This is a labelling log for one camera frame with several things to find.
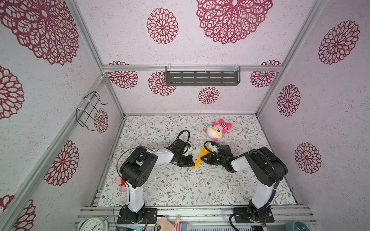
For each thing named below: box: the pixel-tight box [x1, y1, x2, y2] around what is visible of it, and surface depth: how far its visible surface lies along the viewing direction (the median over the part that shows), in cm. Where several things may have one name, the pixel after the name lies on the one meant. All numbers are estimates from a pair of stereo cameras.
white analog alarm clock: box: [77, 217, 109, 231], surface depth 69 cm
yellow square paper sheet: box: [192, 146, 212, 170], surface depth 96 cm
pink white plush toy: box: [204, 118, 233, 142], surface depth 105 cm
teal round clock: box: [284, 220, 310, 231], surface depth 68 cm
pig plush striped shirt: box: [154, 216, 193, 231], surface depth 67 cm
